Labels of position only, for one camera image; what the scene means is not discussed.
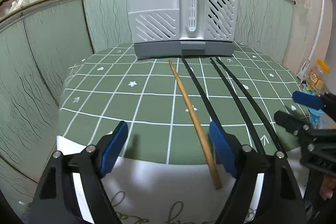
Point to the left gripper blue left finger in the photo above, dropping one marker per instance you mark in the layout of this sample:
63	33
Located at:
110	147

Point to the blue plastic container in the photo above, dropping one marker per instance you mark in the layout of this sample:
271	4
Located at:
315	116

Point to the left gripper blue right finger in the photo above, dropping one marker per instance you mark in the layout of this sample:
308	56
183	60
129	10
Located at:
223	149

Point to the yellow lid jar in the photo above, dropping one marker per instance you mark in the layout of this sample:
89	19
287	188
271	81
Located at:
316	77

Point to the person's right hand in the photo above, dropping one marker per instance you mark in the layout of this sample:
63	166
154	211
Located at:
327	187

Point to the black chopstick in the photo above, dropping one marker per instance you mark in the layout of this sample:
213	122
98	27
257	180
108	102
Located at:
256	108
242	110
202	93

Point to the white grey utensil holder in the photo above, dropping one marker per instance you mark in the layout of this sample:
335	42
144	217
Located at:
167	28

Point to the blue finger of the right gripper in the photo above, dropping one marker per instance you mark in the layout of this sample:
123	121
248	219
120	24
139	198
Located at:
291	124
313	102

